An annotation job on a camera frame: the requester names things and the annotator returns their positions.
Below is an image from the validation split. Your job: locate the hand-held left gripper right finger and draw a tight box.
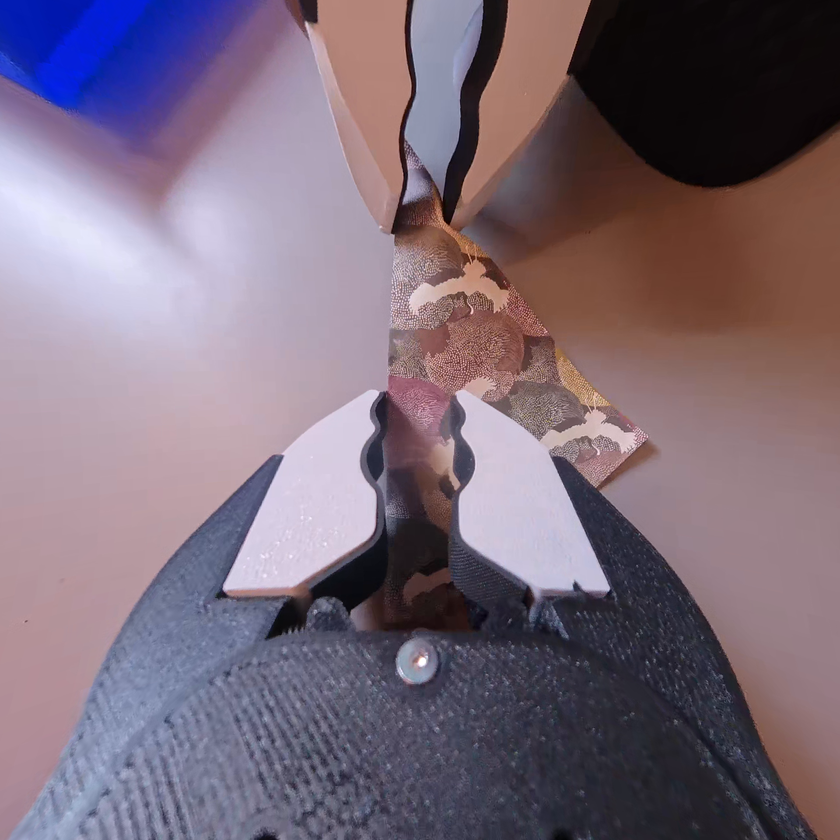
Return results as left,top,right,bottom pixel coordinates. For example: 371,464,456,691
449,389,614,605

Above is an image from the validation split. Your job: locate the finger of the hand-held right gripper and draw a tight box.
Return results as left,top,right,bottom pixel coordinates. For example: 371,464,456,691
305,0,418,235
444,0,594,229

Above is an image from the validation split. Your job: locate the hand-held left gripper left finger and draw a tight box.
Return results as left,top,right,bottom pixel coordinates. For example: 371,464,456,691
221,389,388,605

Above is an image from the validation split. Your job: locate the tan backed camouflage paper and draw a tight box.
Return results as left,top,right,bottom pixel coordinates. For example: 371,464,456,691
381,138,652,634

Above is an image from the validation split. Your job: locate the blue plastic bin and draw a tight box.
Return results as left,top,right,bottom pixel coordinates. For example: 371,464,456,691
0,0,263,145

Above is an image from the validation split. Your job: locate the black textured pad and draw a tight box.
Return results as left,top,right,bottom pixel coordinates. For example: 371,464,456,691
573,0,840,189

